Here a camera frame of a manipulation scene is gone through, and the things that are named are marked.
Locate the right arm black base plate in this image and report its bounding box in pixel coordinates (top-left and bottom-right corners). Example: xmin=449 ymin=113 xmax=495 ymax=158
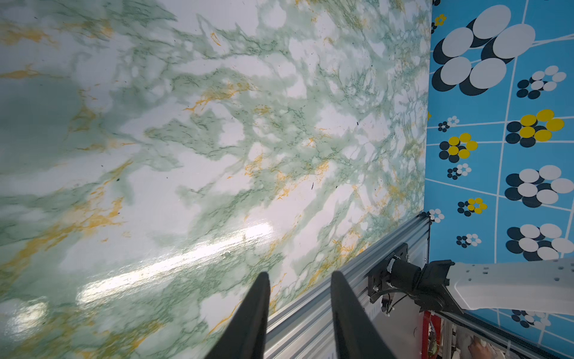
xmin=367 ymin=243 xmax=408 ymax=315

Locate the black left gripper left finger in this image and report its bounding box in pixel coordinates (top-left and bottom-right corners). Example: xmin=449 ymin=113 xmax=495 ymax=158
xmin=206 ymin=272 xmax=271 ymax=358

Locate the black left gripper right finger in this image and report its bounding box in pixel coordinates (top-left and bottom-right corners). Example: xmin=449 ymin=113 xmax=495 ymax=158
xmin=330 ymin=271 xmax=396 ymax=358

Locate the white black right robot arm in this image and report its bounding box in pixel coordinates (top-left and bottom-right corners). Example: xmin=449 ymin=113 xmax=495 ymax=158
xmin=387 ymin=258 xmax=573 ymax=316

